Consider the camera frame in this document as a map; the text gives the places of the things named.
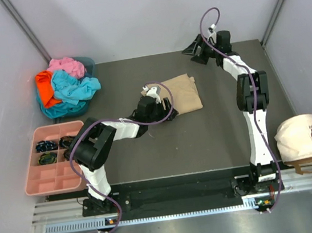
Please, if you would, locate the aluminium frame post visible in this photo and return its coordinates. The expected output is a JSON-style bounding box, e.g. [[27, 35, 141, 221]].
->
[[254, 0, 312, 47], [0, 0, 51, 64]]

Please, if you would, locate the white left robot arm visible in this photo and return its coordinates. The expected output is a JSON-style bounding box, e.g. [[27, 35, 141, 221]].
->
[[67, 96, 179, 213]]

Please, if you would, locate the slotted cable duct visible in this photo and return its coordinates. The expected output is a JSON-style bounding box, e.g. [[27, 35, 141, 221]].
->
[[43, 194, 275, 233]]

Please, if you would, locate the aluminium frame post left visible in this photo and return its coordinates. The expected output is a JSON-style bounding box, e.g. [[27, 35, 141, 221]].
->
[[0, 0, 51, 64]]

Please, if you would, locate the dark patterned rolled item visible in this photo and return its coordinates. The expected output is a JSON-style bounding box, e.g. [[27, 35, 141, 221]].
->
[[35, 140, 58, 153], [38, 152, 57, 166], [63, 149, 71, 161], [59, 135, 75, 149]]

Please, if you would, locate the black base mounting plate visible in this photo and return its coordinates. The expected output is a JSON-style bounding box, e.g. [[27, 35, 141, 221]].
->
[[80, 173, 260, 226]]

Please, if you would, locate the beige t shirt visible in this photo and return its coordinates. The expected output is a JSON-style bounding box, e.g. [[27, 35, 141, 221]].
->
[[147, 74, 203, 115]]

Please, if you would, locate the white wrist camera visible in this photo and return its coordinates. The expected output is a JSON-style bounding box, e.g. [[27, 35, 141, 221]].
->
[[142, 86, 161, 104], [208, 24, 217, 44]]

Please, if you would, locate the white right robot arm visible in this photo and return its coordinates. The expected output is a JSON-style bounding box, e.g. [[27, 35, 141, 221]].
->
[[182, 30, 277, 193]]

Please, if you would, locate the cream fabric storage bag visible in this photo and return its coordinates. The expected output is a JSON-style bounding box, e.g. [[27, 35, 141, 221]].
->
[[274, 114, 312, 175]]

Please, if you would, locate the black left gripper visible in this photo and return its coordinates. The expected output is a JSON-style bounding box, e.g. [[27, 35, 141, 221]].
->
[[144, 97, 179, 125]]

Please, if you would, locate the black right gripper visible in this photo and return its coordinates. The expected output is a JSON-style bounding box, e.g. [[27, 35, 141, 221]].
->
[[179, 33, 221, 69]]

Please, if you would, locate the cyan t shirt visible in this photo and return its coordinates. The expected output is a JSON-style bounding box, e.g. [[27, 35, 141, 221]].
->
[[36, 70, 102, 119]]

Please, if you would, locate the pink t shirt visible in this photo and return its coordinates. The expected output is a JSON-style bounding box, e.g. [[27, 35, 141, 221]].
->
[[47, 57, 86, 79]]

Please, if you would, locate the pink compartment tray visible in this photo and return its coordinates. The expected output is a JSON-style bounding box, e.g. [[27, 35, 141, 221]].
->
[[25, 120, 86, 197]]

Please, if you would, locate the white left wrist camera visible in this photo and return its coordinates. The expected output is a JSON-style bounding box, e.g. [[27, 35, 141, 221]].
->
[[142, 86, 161, 104]]

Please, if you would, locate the orange t shirt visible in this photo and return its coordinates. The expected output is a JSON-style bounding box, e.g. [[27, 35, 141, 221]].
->
[[35, 71, 62, 108]]

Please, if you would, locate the aluminium frame post right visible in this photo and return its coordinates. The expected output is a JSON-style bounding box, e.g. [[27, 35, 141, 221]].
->
[[254, 0, 312, 47]]

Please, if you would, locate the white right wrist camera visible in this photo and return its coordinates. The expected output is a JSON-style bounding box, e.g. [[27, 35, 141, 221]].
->
[[208, 24, 217, 44]]

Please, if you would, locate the teal plastic basket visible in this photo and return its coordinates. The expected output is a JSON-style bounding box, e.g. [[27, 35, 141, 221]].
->
[[31, 54, 103, 123]]

